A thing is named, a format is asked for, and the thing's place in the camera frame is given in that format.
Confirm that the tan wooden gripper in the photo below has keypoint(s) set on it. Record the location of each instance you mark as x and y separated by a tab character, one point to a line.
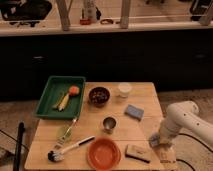
164	140

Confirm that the blue-grey towel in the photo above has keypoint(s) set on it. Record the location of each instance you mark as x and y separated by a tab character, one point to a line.
154	140

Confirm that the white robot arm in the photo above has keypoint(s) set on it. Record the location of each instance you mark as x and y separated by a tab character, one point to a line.
184	115

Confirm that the red bowl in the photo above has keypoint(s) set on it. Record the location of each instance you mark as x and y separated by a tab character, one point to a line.
103	154

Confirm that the dark bowl with beans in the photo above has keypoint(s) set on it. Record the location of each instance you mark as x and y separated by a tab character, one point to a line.
99	96

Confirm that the wooden block eraser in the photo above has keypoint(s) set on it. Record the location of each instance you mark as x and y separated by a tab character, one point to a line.
138	153

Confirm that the blue sponge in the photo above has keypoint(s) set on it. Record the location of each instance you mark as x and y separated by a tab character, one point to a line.
134	112

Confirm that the small metal cup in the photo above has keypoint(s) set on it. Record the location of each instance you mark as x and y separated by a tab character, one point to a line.
109	123

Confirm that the white cup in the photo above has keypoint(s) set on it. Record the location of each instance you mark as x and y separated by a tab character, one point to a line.
124	89

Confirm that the white dish brush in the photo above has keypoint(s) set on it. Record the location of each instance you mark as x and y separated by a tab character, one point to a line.
56	156

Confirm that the green plastic tray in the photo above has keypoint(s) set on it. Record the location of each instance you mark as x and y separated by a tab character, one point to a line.
55	90

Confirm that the red round object on shelf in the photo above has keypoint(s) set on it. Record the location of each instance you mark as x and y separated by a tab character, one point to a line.
85	21

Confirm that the black pole stand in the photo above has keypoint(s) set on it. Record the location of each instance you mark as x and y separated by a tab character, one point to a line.
17	157

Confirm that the black office chair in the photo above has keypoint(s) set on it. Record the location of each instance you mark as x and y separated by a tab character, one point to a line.
30	12

